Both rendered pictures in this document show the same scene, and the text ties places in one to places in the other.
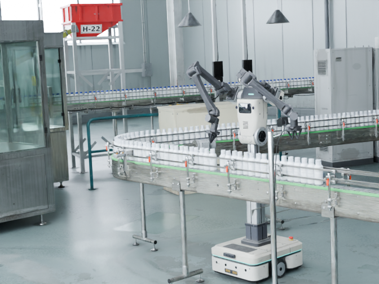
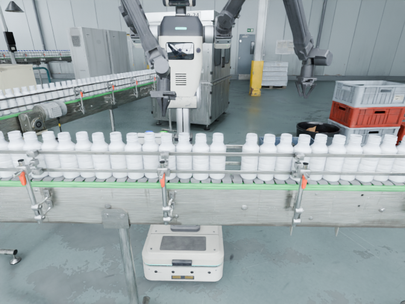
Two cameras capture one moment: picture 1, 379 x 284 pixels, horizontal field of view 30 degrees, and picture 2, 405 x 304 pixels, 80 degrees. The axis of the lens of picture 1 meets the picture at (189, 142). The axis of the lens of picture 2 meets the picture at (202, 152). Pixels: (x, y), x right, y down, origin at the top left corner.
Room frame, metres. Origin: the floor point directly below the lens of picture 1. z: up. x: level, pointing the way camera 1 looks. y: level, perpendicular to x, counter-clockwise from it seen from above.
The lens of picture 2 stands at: (4.85, 0.45, 1.44)
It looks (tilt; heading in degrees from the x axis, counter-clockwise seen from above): 23 degrees down; 312
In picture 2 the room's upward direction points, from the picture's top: straight up
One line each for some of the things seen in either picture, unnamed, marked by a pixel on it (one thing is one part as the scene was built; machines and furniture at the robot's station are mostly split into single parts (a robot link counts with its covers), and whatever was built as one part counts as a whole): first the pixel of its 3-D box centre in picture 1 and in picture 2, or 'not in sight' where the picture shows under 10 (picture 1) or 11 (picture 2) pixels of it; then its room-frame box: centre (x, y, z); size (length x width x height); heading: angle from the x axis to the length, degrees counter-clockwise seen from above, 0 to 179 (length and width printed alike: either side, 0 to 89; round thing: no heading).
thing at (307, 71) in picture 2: (294, 123); (307, 72); (5.31, -0.79, 1.33); 0.10 x 0.07 x 0.07; 132
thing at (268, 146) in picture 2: (228, 161); (267, 157); (5.21, -0.29, 1.08); 0.06 x 0.06 x 0.17
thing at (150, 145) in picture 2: (192, 156); (151, 155); (5.53, -0.02, 1.08); 0.06 x 0.06 x 0.17
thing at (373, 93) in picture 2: not in sight; (369, 93); (5.31, -2.80, 1.00); 0.61 x 0.41 x 0.22; 49
